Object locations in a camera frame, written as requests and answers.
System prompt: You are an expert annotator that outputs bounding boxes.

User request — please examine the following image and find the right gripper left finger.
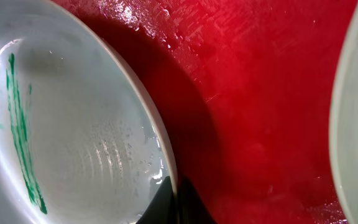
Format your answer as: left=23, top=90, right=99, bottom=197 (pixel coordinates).
left=136, top=177, right=177, bottom=224

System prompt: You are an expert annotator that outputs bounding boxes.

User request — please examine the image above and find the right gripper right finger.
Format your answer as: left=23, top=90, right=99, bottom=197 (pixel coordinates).
left=178, top=178, right=216, bottom=224

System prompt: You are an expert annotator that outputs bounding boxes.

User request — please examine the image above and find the white plate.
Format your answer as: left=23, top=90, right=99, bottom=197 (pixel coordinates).
left=0, top=1, right=178, bottom=223
left=329, top=3, right=358, bottom=223

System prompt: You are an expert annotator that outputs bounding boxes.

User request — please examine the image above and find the red plastic tray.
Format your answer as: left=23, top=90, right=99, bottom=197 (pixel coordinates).
left=51, top=0, right=357, bottom=223

